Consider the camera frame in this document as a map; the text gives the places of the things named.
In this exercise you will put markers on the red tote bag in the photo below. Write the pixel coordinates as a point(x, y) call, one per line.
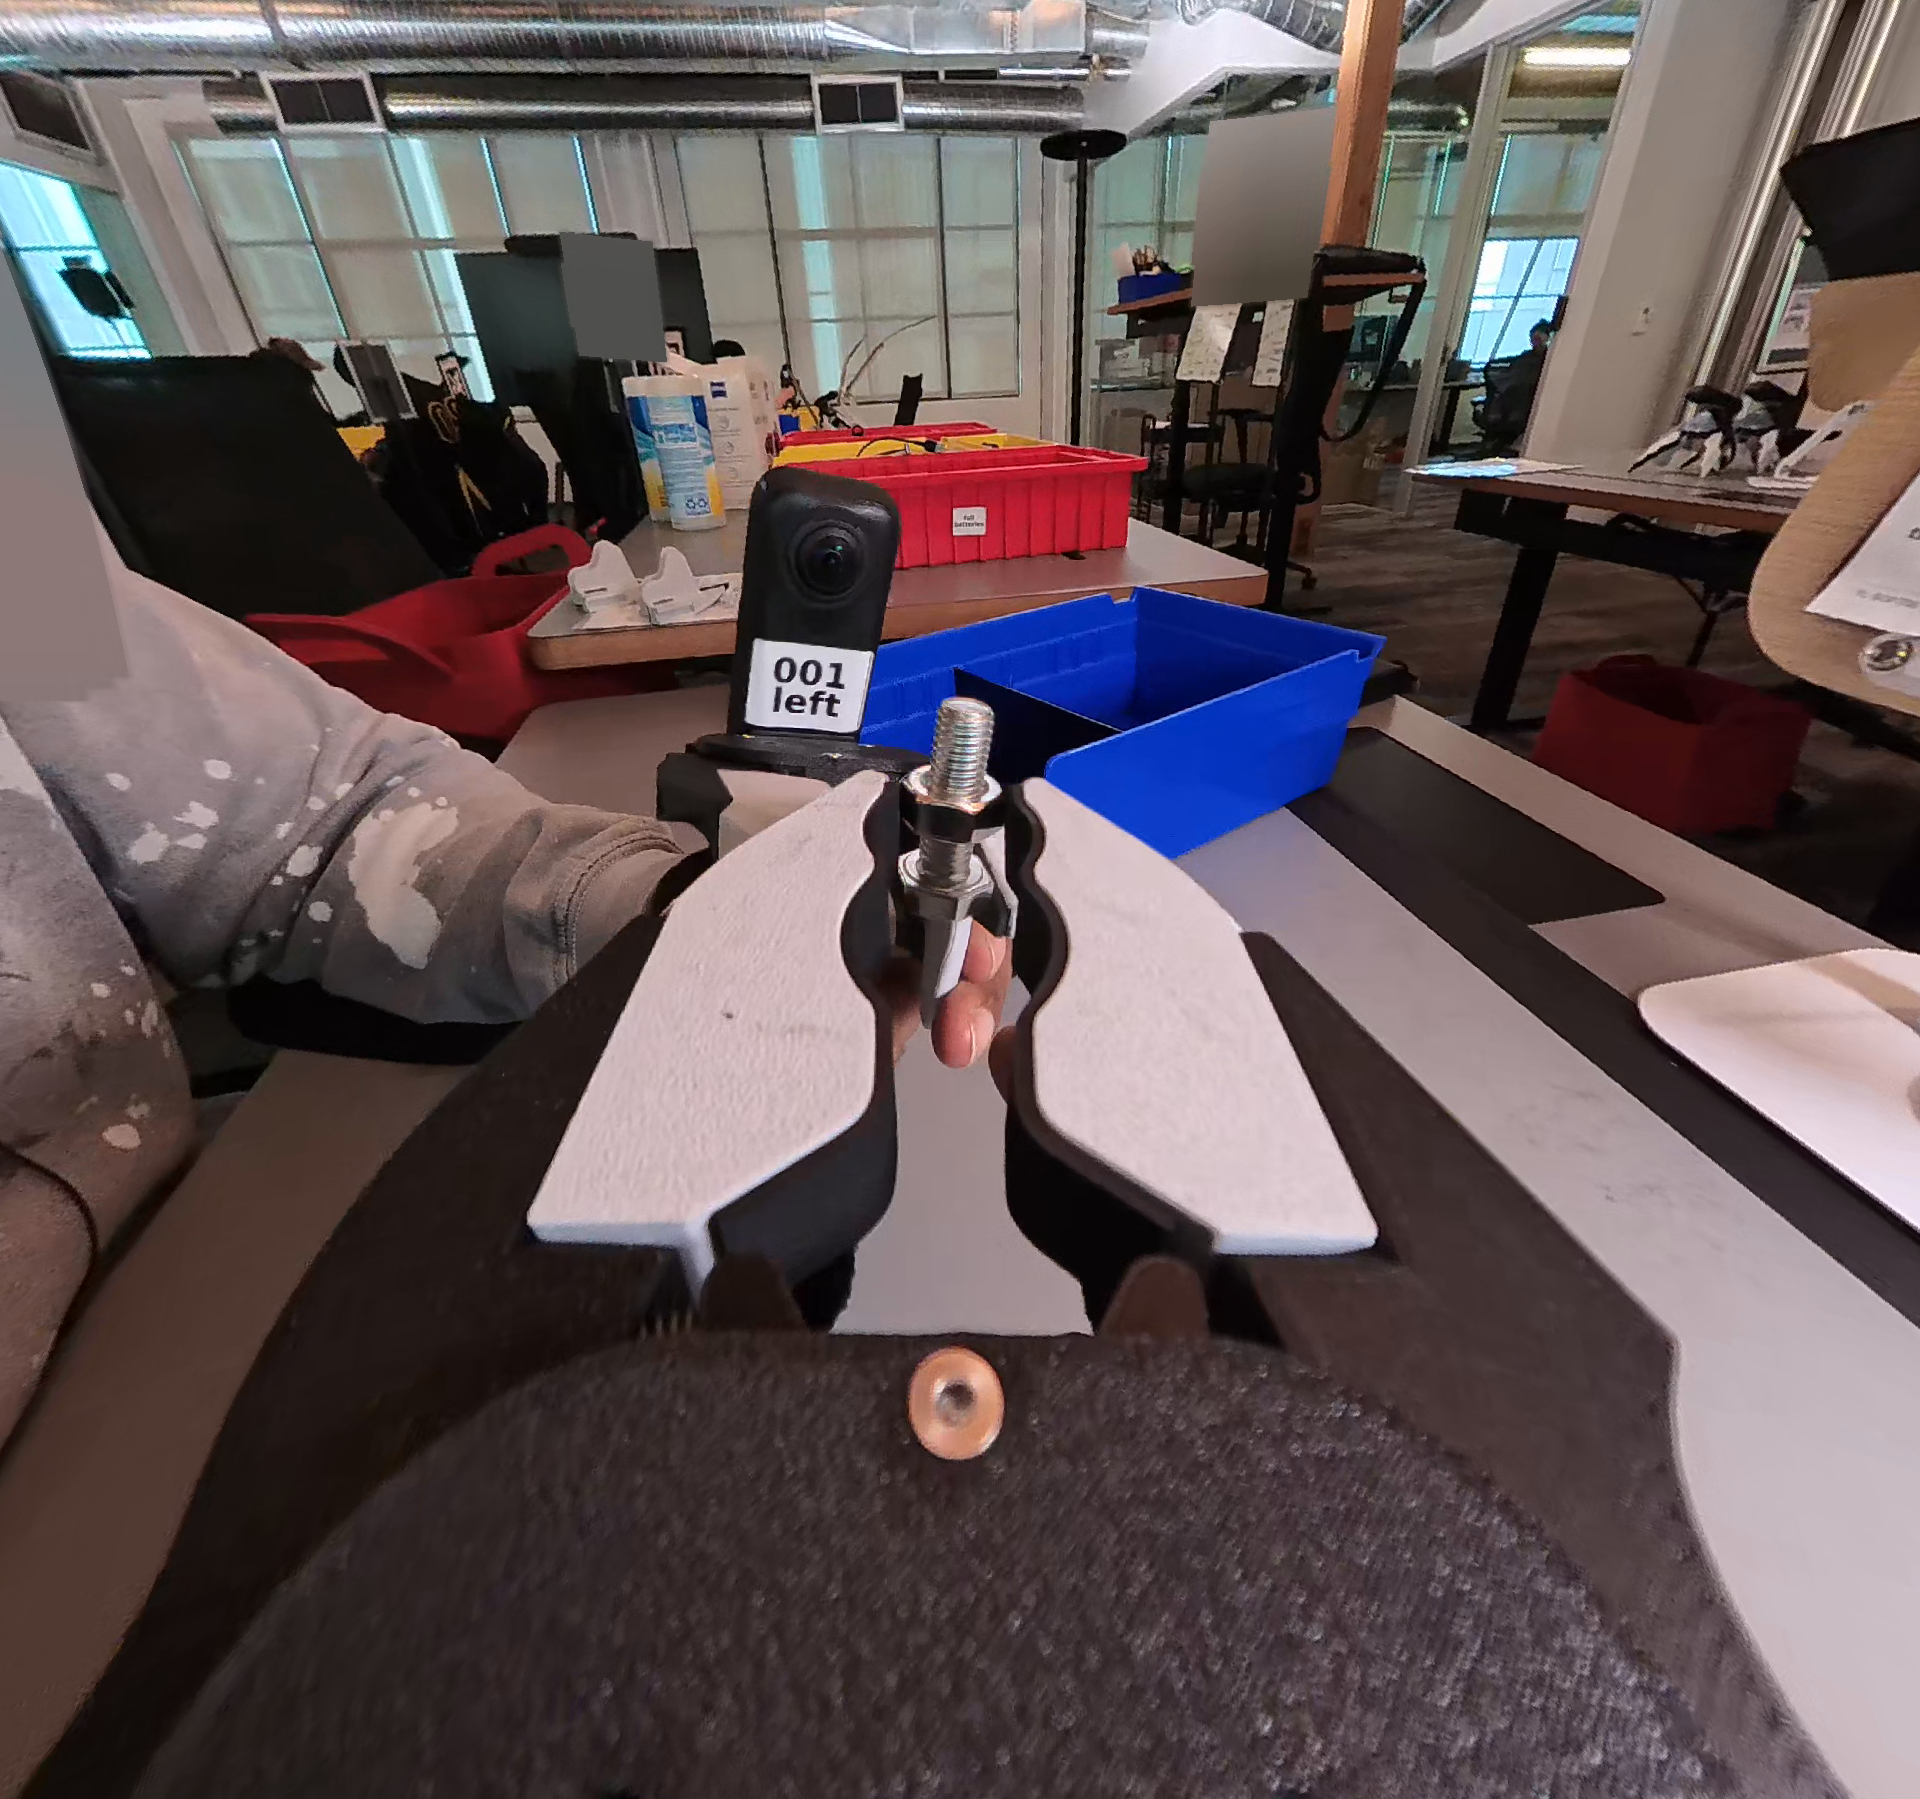
point(420, 647)

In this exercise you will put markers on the black standing desk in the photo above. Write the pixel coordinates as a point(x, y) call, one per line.
point(1373, 277)

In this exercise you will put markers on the black bin divider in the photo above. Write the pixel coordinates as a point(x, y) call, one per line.
point(1036, 735)

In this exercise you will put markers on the hanging paper sheets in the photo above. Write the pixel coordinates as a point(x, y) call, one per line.
point(1209, 346)

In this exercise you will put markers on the yellow plastic bin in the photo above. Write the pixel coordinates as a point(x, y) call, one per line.
point(838, 451)

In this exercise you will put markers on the white cardboard box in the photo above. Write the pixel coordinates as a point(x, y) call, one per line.
point(742, 420)

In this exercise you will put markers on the blue plastic bin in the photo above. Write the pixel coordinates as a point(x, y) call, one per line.
point(1198, 766)

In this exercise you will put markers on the white framed tablet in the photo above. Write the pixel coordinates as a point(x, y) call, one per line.
point(375, 383)

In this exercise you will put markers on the grey splattered sweatshirt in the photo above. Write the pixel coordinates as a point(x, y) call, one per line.
point(76, 1078)

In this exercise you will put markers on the person's right hand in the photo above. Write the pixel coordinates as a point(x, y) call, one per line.
point(1004, 1073)

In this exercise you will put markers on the white plastic holder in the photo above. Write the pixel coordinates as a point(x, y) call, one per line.
point(683, 592)
point(608, 583)

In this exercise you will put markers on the red plastic bin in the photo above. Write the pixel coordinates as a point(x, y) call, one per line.
point(900, 431)
point(1036, 510)

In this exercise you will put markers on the silver hex nut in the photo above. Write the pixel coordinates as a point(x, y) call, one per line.
point(954, 809)

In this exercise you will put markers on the black gold jacket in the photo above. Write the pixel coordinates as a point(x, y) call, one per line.
point(481, 478)

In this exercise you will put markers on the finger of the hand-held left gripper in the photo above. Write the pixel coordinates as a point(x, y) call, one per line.
point(757, 809)
point(1002, 899)

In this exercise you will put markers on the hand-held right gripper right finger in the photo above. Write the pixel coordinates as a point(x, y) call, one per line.
point(1185, 1065)

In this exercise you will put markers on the silver hex bolt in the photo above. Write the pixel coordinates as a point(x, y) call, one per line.
point(960, 735)

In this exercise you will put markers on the wipes canister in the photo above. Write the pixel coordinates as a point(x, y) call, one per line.
point(674, 457)

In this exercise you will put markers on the black light flag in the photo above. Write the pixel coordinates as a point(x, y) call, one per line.
point(1860, 210)

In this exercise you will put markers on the printed instruction sheet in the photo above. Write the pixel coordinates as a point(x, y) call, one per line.
point(1883, 569)

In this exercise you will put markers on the spare gripper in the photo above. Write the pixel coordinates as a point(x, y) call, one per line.
point(1693, 429)
point(1769, 429)

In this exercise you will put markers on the black air vent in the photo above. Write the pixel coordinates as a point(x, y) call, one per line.
point(858, 107)
point(323, 102)

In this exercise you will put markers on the person's left forearm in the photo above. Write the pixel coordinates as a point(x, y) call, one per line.
point(420, 841)

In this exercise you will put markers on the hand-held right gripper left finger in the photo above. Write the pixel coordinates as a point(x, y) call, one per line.
point(720, 1048)

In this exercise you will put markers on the black mesh armrest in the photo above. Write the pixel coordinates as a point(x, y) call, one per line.
point(375, 1029)

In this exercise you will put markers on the small blue bin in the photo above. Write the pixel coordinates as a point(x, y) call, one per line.
point(1155, 287)

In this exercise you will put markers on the wooden table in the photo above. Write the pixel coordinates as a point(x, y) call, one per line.
point(1620, 493)

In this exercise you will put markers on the red floor bin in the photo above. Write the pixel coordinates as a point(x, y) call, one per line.
point(1663, 750)

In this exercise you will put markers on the wooden pillar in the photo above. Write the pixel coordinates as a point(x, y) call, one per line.
point(1373, 28)

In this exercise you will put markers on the black floor lamp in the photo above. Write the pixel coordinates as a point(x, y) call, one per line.
point(1076, 299)

